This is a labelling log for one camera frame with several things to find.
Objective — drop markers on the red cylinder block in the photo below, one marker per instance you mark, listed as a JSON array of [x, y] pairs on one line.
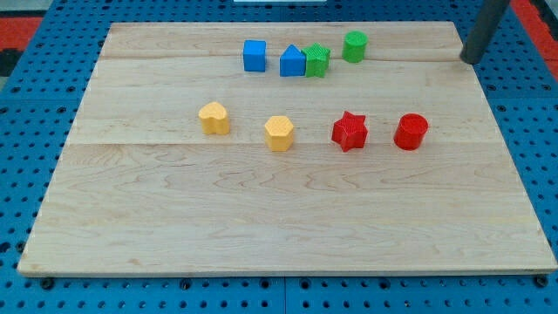
[[411, 131]]

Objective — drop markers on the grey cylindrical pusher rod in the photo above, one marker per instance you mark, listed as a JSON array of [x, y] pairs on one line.
[[486, 24]]

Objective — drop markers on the yellow heart block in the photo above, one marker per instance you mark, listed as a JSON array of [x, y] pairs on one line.
[[214, 119]]

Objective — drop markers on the green star block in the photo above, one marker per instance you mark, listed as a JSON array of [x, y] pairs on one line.
[[317, 60]]

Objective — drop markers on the yellow hexagon block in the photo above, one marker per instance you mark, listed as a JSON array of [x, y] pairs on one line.
[[278, 133]]

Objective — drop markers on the wooden board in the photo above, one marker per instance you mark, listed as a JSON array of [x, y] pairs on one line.
[[140, 191]]

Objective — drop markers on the green cylinder block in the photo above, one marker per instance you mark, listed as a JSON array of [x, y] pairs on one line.
[[354, 46]]

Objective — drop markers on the blue triangle block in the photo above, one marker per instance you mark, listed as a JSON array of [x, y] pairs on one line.
[[292, 62]]

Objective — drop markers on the red star block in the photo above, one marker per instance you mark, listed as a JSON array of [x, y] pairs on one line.
[[350, 131]]

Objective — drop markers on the blue cube block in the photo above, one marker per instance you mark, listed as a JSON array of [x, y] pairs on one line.
[[254, 55]]

